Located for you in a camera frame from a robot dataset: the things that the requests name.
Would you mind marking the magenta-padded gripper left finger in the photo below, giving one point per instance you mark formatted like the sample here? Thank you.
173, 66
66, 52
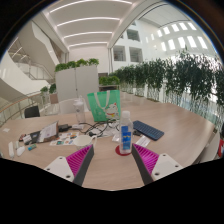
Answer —
78, 160

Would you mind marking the small white box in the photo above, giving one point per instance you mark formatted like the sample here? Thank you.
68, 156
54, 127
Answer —
27, 139

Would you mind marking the dark blue keyboard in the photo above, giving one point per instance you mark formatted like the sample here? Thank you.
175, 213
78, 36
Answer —
148, 130

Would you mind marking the ceiling strip lights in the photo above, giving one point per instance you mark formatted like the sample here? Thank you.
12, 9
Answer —
90, 19

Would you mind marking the translucent tumbler with straw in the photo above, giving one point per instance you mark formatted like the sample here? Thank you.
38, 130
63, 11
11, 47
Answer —
79, 112

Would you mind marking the white power adapter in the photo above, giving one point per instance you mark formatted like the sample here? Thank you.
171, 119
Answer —
78, 126

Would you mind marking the black chair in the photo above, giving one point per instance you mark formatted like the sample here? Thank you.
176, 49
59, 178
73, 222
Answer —
31, 112

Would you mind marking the small teal block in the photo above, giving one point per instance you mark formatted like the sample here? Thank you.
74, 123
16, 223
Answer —
32, 147

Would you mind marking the white paper packet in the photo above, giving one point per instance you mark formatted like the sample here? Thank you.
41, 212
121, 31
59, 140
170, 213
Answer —
143, 141

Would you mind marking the white power strip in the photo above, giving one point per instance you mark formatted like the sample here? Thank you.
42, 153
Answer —
11, 150

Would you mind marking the small red-black device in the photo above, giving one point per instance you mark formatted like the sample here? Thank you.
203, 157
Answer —
22, 137

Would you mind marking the small white charger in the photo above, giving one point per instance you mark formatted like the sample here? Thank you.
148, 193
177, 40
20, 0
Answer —
16, 144

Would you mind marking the white booklet on brown pad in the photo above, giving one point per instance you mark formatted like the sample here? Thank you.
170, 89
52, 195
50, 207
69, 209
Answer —
48, 130

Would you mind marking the planter with light green plants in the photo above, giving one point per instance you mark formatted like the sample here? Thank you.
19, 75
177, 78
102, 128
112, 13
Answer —
109, 80

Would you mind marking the glass railing with wooden handrail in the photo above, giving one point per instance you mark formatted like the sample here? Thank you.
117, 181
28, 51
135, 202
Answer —
16, 106

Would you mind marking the flat round red coaster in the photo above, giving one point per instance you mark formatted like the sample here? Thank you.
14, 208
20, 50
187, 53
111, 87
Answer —
117, 152

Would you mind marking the white paper card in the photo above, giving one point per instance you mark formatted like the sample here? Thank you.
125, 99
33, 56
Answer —
6, 130

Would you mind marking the small black pouch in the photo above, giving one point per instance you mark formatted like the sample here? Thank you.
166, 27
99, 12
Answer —
64, 128

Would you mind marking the row of green hedge plants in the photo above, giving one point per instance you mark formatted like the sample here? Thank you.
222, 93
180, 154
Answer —
173, 80

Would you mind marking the white cabinet with plants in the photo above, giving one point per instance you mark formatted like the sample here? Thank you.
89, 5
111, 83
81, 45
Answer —
76, 83

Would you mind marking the clear blue-label water bottle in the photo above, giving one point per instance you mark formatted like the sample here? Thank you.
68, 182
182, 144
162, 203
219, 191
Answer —
125, 135

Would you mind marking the white chair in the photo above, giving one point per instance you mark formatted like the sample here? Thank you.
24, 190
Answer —
67, 106

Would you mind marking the black flat phone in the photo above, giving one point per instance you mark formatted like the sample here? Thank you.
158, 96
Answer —
35, 136

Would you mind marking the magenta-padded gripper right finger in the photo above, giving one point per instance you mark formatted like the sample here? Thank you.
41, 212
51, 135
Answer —
146, 159

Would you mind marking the green tote bag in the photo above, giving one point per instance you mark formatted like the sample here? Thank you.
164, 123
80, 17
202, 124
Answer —
105, 105

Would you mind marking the planter with dark green plants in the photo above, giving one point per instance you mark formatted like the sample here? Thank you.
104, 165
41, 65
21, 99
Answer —
48, 90

